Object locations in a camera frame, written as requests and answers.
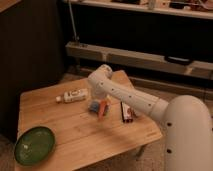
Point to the wooden table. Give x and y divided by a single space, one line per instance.
81 137

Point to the black handle on bench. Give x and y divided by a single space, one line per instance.
179 61

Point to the dark red snack packet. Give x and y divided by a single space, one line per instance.
127 113

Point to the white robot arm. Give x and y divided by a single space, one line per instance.
186 120

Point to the metal pole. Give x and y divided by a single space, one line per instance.
76 38

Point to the white plastic bottle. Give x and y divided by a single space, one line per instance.
72 96

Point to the upper white shelf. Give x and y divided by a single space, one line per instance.
140 8

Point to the low white shelf bench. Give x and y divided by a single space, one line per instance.
196 69

